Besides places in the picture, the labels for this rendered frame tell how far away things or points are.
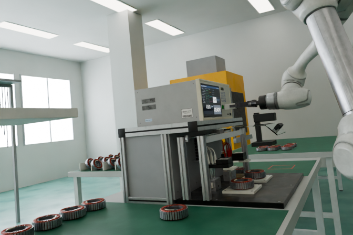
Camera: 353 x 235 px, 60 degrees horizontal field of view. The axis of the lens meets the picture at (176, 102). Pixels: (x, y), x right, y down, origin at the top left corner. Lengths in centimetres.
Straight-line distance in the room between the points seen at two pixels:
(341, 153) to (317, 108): 578
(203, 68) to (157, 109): 413
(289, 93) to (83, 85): 846
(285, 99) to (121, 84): 436
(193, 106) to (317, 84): 543
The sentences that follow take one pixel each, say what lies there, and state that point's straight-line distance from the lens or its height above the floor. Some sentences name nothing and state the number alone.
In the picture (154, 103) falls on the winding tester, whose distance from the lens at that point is 160.
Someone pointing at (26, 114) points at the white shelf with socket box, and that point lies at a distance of 107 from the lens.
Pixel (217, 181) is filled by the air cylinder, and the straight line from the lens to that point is 157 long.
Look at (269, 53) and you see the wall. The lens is 700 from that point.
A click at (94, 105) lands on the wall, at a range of 936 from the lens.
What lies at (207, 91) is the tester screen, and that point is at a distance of 156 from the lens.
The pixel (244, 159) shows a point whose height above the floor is 88.
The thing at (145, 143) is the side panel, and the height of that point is 103.
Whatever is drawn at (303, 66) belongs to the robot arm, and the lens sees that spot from 168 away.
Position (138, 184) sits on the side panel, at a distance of 155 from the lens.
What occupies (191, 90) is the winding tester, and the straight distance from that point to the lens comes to 150.
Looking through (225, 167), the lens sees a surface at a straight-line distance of 150.
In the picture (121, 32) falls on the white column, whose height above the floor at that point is 290.
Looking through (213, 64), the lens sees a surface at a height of 214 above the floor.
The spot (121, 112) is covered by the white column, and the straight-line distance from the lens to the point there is 566.
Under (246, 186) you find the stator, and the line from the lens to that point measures 148.
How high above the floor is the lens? 110
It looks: 4 degrees up
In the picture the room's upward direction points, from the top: 6 degrees counter-clockwise
